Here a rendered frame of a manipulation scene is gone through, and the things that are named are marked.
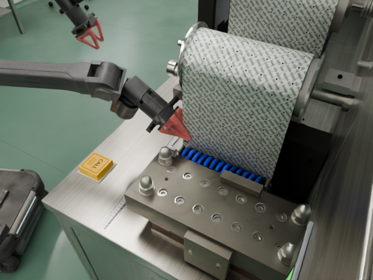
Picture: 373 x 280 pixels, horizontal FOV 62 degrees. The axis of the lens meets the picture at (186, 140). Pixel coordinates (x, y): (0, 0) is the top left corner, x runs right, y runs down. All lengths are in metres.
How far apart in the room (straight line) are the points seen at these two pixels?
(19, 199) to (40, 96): 1.28
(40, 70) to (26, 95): 2.21
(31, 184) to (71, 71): 1.21
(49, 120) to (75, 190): 1.77
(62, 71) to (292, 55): 0.50
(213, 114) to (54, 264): 1.40
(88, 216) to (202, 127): 0.38
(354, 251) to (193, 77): 0.50
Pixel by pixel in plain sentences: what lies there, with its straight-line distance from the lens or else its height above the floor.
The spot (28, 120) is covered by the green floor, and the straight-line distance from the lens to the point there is 2.72.
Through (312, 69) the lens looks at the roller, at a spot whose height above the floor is 1.30.
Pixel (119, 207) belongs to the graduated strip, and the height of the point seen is 0.90.
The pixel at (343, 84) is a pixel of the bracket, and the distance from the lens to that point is 0.61.
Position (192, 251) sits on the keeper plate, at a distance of 0.69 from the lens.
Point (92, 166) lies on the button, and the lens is 0.93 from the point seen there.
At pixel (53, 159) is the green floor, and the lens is 2.33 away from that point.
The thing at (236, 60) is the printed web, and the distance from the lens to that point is 0.61.
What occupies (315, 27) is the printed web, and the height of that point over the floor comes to 1.29.
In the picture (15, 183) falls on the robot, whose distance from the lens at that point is 1.94.
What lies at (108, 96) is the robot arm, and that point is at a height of 1.17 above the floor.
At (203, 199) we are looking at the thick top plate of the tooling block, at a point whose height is 1.03.
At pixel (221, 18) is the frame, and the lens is 1.05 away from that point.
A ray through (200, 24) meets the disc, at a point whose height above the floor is 1.32.
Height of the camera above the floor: 1.60
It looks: 45 degrees down
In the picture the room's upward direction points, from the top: straight up
